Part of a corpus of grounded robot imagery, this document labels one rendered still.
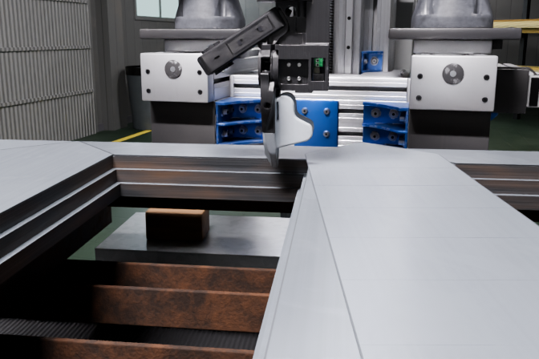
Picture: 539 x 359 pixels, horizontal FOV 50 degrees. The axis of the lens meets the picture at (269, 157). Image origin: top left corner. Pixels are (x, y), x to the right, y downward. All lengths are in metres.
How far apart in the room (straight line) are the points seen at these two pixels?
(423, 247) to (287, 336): 0.17
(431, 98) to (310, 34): 0.37
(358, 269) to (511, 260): 0.11
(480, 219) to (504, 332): 0.20
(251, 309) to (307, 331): 0.38
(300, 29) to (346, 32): 0.56
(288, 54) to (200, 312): 0.33
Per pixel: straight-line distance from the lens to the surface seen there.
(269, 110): 0.66
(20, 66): 5.44
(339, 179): 0.64
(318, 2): 0.68
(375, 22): 1.34
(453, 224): 0.51
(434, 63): 0.99
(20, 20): 5.48
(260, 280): 0.77
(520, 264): 0.44
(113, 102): 6.53
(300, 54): 0.66
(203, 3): 1.20
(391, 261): 0.42
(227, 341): 0.96
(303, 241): 0.45
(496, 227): 0.51
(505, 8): 9.22
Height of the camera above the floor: 1.02
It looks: 12 degrees down
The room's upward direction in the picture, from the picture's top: straight up
